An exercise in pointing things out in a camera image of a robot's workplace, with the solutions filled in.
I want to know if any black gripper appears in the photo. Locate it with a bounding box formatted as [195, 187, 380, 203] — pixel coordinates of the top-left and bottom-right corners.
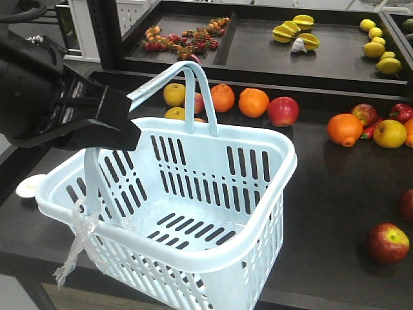
[1, 25, 141, 151]

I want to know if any light blue plastic basket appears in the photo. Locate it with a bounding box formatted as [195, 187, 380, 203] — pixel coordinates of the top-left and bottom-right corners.
[35, 61, 297, 309]

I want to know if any yellow apple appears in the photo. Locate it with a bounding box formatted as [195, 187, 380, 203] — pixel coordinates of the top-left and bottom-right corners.
[163, 83, 186, 107]
[373, 119, 407, 149]
[164, 107, 186, 120]

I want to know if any small pink apple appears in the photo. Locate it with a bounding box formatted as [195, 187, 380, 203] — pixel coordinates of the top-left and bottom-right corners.
[194, 92, 205, 115]

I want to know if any small white dish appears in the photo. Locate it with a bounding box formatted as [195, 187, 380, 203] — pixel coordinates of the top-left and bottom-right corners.
[15, 174, 46, 198]

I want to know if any clear plastic tag strip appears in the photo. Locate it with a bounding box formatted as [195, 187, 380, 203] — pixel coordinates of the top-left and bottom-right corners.
[53, 197, 98, 290]

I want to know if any cherry tomato vine pile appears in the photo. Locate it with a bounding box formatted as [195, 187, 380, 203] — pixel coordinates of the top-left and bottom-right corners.
[139, 17, 231, 63]

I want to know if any orange fruit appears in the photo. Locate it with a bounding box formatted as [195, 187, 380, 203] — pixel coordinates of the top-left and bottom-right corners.
[404, 119, 413, 148]
[210, 83, 235, 112]
[327, 113, 364, 147]
[238, 88, 270, 118]

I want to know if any red apple back row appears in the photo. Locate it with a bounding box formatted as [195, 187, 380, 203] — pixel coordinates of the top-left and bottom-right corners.
[267, 96, 299, 127]

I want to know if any yellow starfruit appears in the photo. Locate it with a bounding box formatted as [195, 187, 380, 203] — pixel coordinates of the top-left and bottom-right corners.
[292, 14, 315, 30]
[298, 33, 320, 51]
[272, 20, 301, 43]

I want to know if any white garlic bulb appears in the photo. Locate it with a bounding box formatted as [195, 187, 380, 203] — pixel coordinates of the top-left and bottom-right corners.
[290, 38, 308, 53]

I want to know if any black wooden display stand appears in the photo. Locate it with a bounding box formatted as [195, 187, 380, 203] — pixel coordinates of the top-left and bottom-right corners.
[1, 1, 412, 309]

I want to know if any red apple by pepper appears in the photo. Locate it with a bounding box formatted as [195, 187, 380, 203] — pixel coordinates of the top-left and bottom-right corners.
[350, 103, 379, 127]

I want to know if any red chili pepper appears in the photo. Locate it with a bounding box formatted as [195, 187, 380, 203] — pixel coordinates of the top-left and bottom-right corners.
[360, 118, 383, 140]

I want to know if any yellow lemon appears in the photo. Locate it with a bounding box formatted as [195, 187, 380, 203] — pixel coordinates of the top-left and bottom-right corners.
[363, 42, 385, 59]
[376, 57, 402, 75]

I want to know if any red bell pepper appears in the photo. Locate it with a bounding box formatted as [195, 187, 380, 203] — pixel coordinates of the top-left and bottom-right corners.
[389, 103, 413, 123]

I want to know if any red apple front left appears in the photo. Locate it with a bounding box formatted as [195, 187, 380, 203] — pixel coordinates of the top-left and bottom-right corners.
[367, 222, 410, 265]

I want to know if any red apple front middle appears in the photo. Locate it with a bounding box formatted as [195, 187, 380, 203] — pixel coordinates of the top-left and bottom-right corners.
[398, 189, 413, 224]

